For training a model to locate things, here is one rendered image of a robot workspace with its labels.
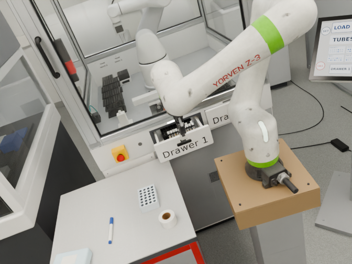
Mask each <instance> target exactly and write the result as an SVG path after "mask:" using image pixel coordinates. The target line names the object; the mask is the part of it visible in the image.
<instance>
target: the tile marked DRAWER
mask: <svg viewBox="0 0 352 264"><path fill-rule="evenodd" d="M351 70H352V64H330V66H329V74H351Z"/></svg>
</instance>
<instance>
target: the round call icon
mask: <svg viewBox="0 0 352 264"><path fill-rule="evenodd" d="M325 65H326V61H317V62H316V66H315V70H325Z"/></svg>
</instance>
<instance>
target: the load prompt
mask: <svg viewBox="0 0 352 264"><path fill-rule="evenodd" d="M341 32H352V21H343V22H336V23H333V24H332V30H331V33H341Z"/></svg>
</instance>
